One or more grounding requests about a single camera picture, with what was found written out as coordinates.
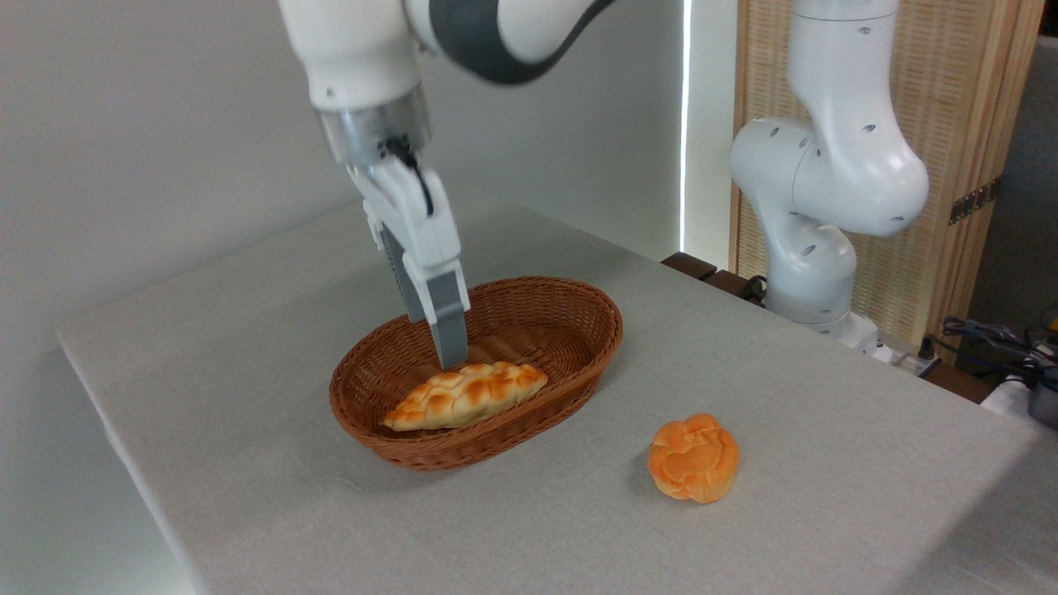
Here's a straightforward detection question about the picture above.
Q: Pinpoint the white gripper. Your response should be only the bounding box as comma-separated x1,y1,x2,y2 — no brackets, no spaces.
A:
346,155,472,371

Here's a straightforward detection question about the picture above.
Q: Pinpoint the long braided bread loaf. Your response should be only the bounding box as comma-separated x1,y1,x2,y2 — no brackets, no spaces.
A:
382,361,550,433

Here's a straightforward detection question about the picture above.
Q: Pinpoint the brown oval wicker basket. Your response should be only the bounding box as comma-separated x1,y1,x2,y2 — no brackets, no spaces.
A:
328,275,624,473

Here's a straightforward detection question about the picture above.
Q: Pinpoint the round orange bread bun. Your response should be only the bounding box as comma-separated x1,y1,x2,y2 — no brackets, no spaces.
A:
647,412,741,504

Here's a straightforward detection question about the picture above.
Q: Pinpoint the grey tablecloth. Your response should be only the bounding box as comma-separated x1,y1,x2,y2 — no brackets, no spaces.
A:
56,186,1058,595

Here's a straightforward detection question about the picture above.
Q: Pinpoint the dark wooden bench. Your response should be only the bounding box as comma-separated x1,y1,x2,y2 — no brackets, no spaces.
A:
661,252,771,308

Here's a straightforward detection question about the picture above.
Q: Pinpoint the black metal screen hinge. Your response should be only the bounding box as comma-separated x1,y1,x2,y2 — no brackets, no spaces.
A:
949,176,1003,226

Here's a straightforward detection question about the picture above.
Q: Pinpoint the woven bamboo folding screen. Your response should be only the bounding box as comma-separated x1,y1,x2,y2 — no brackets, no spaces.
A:
729,0,1047,366

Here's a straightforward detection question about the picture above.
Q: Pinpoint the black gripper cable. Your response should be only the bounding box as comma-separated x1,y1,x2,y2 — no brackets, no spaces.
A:
384,136,436,218

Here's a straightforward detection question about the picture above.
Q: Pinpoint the bundle of dark cables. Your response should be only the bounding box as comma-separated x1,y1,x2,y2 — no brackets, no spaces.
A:
941,316,1058,391

